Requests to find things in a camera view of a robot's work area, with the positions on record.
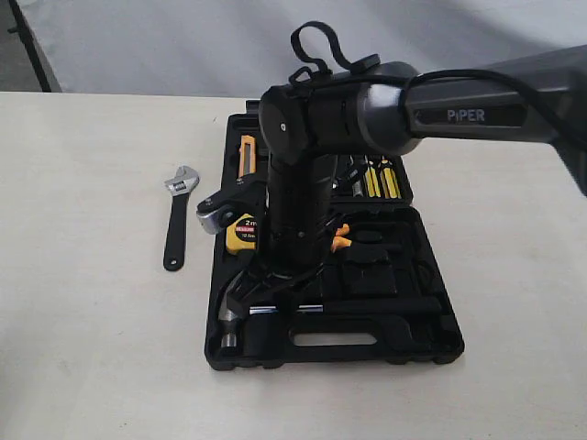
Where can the claw hammer black grip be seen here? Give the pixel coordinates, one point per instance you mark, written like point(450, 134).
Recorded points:
point(232, 311)

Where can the orange utility knife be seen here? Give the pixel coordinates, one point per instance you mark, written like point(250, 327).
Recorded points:
point(247, 155)

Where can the yellow black screwdriver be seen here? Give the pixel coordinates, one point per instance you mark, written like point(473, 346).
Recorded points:
point(371, 180)
point(389, 182)

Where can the right yellow black screwdriver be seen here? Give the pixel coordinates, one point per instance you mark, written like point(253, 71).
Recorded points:
point(389, 182)

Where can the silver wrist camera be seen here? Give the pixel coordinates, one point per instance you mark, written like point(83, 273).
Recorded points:
point(245, 195)

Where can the left yellow black screwdriver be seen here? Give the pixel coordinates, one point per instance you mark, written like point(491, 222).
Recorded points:
point(371, 180)

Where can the orange handled pliers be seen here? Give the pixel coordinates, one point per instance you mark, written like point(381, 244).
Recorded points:
point(340, 239)

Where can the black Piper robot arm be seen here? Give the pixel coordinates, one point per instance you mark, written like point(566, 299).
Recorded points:
point(540, 99)

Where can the black plastic tool case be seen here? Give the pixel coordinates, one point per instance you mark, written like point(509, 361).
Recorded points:
point(390, 257)

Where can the adjustable wrench black handle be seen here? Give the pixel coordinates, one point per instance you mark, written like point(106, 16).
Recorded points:
point(180, 188)

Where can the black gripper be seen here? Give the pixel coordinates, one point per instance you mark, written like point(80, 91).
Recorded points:
point(295, 236)

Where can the black stand pole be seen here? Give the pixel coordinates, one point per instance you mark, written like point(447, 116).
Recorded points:
point(27, 40)

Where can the yellow tape measure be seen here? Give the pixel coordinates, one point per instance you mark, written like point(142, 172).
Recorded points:
point(242, 235)

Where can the clear voltage tester screwdriver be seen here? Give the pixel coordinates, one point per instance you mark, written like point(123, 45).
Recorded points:
point(354, 176)

